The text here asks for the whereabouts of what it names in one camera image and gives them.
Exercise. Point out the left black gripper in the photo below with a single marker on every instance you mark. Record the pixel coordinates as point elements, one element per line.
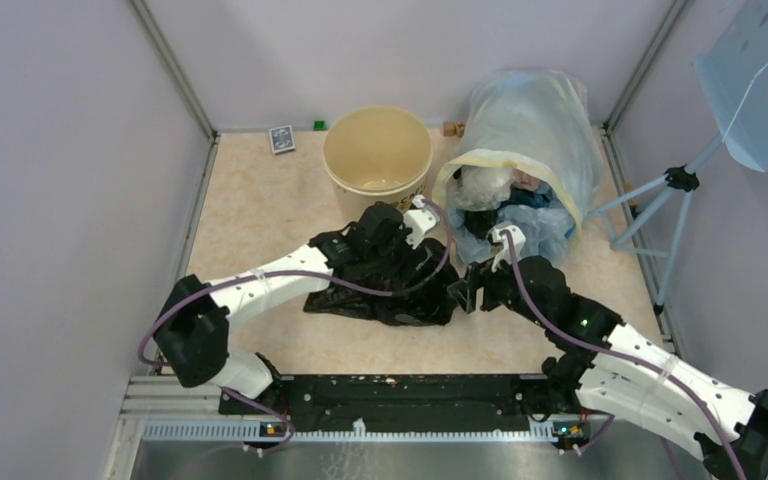
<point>402,271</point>

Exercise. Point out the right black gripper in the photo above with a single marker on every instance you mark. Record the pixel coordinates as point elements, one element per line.
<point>465,290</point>

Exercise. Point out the black trash bag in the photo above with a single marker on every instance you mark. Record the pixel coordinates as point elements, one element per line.
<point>366,256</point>
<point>480,224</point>

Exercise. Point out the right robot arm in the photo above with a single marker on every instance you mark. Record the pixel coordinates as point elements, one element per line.
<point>608,366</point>

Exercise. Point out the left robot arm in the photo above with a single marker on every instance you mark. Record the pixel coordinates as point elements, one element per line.
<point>193,329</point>

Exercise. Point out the beige round trash bin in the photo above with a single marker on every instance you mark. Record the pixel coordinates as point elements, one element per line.
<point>377,154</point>

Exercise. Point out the white clear plastic bag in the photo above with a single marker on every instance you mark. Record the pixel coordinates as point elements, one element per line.
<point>482,188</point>

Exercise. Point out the blue plastic bag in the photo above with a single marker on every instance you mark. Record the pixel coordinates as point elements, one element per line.
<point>545,222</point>

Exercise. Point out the small wooden block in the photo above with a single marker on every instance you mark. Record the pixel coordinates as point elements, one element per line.
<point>453,129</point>

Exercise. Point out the large translucent plastic bag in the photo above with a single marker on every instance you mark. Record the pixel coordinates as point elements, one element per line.
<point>536,122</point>

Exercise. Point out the blue perforated lamp panel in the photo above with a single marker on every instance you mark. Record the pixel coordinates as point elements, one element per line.
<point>734,78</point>

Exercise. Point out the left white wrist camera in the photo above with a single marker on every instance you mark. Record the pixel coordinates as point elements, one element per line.
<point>421,218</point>

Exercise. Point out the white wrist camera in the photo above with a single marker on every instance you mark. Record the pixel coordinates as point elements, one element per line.
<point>510,240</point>
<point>421,218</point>

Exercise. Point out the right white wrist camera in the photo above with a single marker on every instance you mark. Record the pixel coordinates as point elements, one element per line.
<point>510,240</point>

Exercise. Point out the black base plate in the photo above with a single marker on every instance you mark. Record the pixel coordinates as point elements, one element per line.
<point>430,403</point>

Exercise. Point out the white toothed cable rail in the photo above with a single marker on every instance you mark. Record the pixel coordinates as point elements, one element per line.
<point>252,431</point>

